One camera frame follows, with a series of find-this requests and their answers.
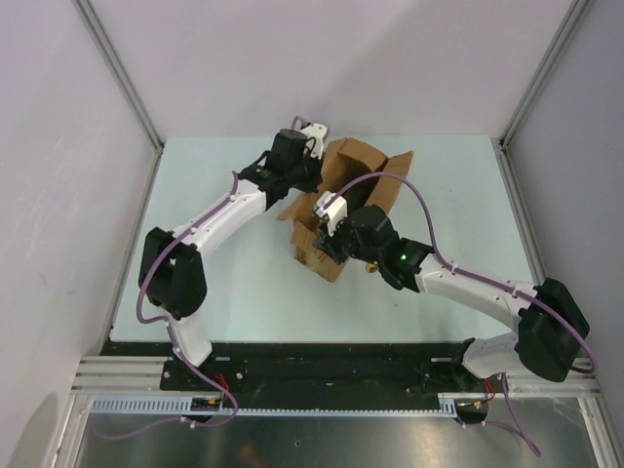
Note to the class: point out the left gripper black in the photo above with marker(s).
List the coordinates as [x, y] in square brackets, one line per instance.
[315, 180]

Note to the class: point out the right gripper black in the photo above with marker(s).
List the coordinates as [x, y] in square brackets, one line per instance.
[330, 244]

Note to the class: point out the brown cardboard express box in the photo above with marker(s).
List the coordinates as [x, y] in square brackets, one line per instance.
[345, 159]

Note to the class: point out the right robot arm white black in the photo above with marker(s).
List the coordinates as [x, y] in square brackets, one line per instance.
[546, 326]

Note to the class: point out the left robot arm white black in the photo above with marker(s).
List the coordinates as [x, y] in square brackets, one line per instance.
[172, 276]

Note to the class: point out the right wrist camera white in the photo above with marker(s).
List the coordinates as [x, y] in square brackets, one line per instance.
[330, 209]

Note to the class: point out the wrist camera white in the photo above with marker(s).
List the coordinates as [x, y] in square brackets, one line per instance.
[315, 135]
[330, 209]

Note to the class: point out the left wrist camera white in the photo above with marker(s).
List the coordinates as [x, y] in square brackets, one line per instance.
[315, 135]

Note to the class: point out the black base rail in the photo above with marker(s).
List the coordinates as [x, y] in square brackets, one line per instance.
[334, 376]

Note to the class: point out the white slotted cable duct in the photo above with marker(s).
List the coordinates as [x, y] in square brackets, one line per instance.
[208, 406]

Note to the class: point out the left aluminium frame post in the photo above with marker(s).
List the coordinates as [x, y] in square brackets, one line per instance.
[111, 58]

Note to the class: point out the aluminium frame post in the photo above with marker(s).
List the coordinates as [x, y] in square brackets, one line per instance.
[565, 33]
[111, 58]

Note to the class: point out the right aluminium frame post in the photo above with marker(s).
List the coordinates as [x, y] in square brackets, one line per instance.
[565, 33]

